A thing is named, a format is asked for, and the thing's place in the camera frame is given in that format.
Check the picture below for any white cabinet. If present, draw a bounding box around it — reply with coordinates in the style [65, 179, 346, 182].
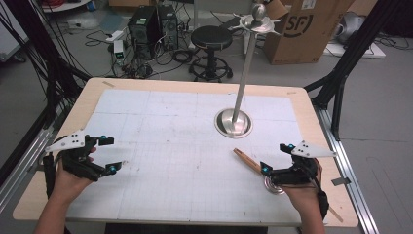
[0, 0, 30, 63]

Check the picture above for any small white power supply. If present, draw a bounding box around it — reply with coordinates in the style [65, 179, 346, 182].
[112, 39, 127, 66]

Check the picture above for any grey rounded device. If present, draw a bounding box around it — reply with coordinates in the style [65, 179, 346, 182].
[333, 11, 366, 45]

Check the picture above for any coiled black cable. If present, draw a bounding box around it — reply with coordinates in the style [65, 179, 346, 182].
[171, 48, 196, 64]

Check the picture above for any slim black computer tower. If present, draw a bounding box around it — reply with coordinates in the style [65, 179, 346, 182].
[157, 3, 180, 52]

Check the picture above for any metal ladle with wooden handle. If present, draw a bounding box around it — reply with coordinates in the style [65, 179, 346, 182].
[232, 147, 288, 196]

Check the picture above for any aluminium rail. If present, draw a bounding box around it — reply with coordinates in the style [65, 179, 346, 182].
[0, 126, 56, 213]
[312, 104, 380, 234]

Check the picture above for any person's left hand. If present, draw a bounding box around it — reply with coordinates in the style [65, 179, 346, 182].
[51, 146, 98, 204]

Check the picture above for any round white table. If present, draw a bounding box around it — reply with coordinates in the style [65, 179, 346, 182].
[40, 0, 94, 14]

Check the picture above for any black metal frame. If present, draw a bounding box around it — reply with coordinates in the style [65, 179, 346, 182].
[0, 0, 93, 187]
[304, 0, 404, 141]

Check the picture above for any white grid mat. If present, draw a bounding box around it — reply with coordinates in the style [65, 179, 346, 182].
[66, 88, 305, 228]

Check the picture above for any person's right hand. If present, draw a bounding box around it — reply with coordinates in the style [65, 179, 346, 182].
[282, 158, 324, 216]

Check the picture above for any tall metal hook stand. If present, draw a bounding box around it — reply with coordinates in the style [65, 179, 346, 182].
[213, 3, 282, 140]

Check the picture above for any white flat board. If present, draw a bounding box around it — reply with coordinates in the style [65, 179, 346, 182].
[322, 41, 387, 59]

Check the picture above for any white power strip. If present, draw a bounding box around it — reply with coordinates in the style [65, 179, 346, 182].
[104, 29, 127, 44]

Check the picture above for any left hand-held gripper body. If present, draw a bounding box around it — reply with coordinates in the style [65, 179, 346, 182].
[44, 129, 107, 182]

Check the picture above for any large black computer tower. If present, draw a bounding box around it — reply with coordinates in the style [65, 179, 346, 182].
[127, 5, 163, 61]

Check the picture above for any brown cardboard box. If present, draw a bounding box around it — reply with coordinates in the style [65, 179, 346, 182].
[262, 0, 357, 66]

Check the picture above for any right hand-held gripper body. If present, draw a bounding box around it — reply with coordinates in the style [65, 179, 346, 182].
[268, 139, 338, 188]

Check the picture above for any grey tape strip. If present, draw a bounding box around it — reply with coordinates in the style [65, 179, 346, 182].
[330, 176, 353, 187]

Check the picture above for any black round stool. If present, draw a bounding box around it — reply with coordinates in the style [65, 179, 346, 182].
[188, 24, 235, 84]

